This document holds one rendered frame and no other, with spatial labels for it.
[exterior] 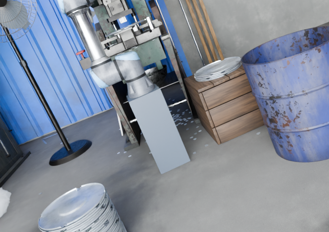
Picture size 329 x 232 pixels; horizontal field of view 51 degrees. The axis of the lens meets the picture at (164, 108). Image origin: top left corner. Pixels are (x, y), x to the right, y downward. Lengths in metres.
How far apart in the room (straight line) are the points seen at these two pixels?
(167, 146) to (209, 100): 0.34
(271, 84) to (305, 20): 2.65
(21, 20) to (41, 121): 1.53
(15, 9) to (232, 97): 1.72
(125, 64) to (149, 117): 0.31
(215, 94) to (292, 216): 0.83
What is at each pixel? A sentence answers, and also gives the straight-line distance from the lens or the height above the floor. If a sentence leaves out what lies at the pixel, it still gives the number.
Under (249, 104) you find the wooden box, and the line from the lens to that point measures 1.99.
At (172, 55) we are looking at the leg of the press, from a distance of 2.31.
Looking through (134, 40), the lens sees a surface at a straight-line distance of 2.42.
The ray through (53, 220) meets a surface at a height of 0.24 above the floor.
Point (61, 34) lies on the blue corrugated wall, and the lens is 3.84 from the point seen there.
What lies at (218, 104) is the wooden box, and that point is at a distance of 1.93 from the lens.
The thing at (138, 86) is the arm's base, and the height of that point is 0.50.
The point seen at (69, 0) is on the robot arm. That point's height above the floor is 1.02.
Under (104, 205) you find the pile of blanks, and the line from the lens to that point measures 1.45.
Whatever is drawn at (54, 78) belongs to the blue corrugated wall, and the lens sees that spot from 3.92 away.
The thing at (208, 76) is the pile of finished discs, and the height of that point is 0.37.
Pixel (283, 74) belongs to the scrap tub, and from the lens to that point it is 1.43.
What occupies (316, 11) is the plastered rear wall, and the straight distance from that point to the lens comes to 4.11.
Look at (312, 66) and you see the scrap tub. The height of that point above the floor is 0.41.
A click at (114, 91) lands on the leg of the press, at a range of 2.37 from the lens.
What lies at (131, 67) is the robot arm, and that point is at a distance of 1.80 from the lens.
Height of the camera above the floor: 0.84
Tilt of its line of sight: 16 degrees down
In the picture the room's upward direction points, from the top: 23 degrees counter-clockwise
